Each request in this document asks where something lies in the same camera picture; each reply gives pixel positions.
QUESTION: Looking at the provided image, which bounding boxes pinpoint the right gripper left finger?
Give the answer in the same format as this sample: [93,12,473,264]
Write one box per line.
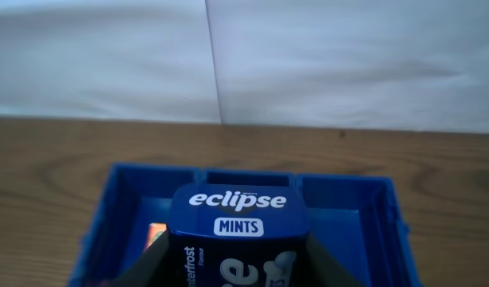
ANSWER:
[108,234,172,287]

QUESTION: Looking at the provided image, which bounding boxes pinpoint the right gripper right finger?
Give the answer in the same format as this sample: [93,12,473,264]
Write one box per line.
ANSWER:
[303,233,365,287]

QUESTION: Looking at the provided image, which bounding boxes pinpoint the blue candy pack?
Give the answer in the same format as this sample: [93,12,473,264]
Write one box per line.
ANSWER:
[166,183,311,287]

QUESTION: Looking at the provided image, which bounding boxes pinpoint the orange candy box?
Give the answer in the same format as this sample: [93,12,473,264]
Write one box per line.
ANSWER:
[142,222,168,253]

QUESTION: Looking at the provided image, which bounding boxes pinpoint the blue tray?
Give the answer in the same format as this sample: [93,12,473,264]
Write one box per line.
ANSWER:
[66,161,424,287]

